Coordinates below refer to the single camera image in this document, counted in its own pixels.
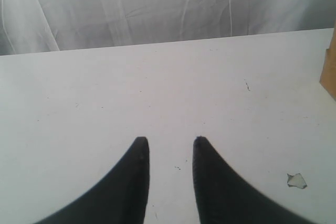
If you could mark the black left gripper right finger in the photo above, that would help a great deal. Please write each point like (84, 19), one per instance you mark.
(222, 196)

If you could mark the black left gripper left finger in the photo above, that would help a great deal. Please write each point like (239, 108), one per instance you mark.
(120, 197)

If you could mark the brown paper shopping bag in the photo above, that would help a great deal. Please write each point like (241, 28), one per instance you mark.
(328, 78)

